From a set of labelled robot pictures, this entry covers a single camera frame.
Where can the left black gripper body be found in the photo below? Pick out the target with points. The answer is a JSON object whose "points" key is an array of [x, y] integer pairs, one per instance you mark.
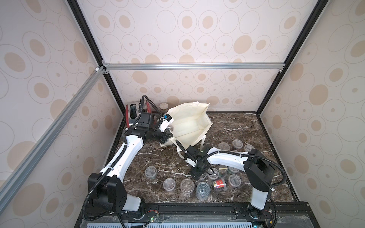
{"points": [[157, 134]]}

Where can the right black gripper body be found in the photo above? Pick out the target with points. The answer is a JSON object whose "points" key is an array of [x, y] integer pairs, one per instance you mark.
{"points": [[196, 171]]}

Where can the dark lid seed jar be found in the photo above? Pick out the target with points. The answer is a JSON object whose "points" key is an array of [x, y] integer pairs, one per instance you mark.
{"points": [[223, 171]]}

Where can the wide clear seed jar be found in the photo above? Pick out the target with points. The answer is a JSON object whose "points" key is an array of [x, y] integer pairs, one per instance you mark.
{"points": [[187, 187]]}

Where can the red label jar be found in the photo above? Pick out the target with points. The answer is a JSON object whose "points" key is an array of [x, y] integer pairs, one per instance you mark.
{"points": [[219, 185]]}

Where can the cream canvas tote bag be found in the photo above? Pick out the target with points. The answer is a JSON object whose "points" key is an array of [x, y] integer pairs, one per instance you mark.
{"points": [[190, 124]]}

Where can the clear seed jar eleventh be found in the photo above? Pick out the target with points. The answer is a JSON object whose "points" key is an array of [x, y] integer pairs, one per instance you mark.
{"points": [[237, 144]]}

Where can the clear seed jar twelfth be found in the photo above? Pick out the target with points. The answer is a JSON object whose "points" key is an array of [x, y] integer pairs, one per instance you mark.
{"points": [[248, 147]]}

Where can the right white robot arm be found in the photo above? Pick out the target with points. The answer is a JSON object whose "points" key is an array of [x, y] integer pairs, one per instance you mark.
{"points": [[263, 173]]}

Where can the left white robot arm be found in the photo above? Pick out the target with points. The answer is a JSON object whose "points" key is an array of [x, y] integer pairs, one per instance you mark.
{"points": [[106, 192]]}

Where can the glass spice shaker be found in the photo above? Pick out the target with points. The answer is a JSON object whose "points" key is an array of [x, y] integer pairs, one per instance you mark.
{"points": [[163, 107]]}

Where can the red chrome toaster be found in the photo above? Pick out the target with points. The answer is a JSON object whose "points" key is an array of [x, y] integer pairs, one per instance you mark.
{"points": [[139, 115]]}

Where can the left diagonal aluminium bar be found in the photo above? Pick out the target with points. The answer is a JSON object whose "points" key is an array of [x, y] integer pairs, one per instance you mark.
{"points": [[28, 164]]}

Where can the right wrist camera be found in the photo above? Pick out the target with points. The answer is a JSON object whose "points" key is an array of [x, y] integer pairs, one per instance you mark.
{"points": [[193, 155]]}

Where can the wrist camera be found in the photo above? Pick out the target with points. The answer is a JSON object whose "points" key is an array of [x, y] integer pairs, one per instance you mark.
{"points": [[164, 122], [193, 155]]}

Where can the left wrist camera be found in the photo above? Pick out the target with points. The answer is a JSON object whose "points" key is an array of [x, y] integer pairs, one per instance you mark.
{"points": [[164, 122]]}

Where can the horizontal aluminium frame bar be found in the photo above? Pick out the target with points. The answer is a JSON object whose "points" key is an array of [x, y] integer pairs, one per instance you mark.
{"points": [[190, 66]]}

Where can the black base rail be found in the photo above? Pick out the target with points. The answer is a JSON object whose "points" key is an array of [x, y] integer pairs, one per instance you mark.
{"points": [[210, 215]]}

